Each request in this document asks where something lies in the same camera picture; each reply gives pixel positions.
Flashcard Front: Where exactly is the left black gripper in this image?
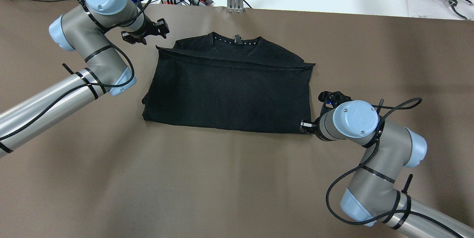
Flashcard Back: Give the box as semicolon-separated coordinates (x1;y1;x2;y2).
121;18;170;45

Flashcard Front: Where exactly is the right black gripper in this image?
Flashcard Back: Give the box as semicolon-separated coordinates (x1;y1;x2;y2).
299;118;322;137

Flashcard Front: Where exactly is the black printed t-shirt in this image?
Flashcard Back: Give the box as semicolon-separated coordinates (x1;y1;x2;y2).
142;32;314;134

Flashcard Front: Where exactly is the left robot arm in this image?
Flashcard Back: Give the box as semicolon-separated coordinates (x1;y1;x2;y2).
0;0;170;157

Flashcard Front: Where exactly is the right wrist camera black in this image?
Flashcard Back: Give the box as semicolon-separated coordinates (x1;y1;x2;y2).
318;91;352;114

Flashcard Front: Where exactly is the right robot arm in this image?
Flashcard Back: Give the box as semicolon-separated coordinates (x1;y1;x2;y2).
300;97;473;238

